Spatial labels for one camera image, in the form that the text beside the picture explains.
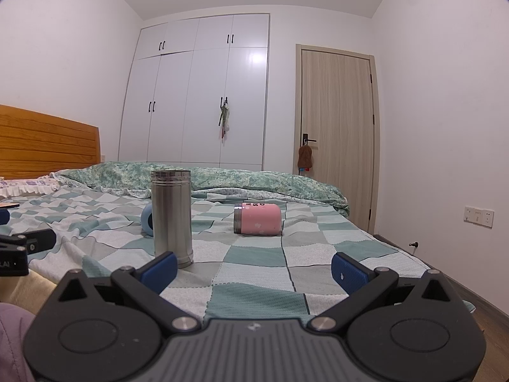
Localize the brown hanging cloth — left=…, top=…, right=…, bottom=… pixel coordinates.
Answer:
left=297, top=144, right=314, bottom=170

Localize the checkered bed sheet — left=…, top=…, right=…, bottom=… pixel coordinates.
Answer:
left=0, top=185, right=476, bottom=327

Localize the frilled floral pillow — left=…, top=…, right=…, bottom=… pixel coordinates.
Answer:
left=0, top=173, right=61, bottom=198

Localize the tall stainless steel cup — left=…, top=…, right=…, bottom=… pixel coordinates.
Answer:
left=150, top=169, right=194, bottom=269

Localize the white wardrobe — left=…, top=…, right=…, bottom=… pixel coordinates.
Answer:
left=118, top=13, right=271, bottom=172

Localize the white wall socket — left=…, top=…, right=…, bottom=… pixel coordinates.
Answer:
left=463, top=205, right=494, bottom=229

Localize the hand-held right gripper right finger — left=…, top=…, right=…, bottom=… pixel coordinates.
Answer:
left=310, top=252, right=456, bottom=332

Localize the beige cloth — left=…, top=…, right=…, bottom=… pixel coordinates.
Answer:
left=0, top=270, right=57, bottom=316

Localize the blue cup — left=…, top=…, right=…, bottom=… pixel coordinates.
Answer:
left=140, top=203, right=154, bottom=238

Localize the pink cup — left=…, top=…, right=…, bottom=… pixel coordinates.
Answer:
left=233, top=202, right=284, bottom=236

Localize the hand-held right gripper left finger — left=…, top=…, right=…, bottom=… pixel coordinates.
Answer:
left=56, top=251, right=201, bottom=333

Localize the wooden headboard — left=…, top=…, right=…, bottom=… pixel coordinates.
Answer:
left=0, top=104, right=100, bottom=180

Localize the hanging green ornament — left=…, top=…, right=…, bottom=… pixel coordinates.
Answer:
left=217, top=103, right=232, bottom=141

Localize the green floral quilt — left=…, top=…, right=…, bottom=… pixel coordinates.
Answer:
left=52, top=161, right=350, bottom=216

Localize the wooden door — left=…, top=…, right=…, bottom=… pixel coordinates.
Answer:
left=295, top=44, right=378, bottom=235

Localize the purple clothing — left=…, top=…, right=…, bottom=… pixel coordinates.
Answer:
left=0, top=302, right=37, bottom=382

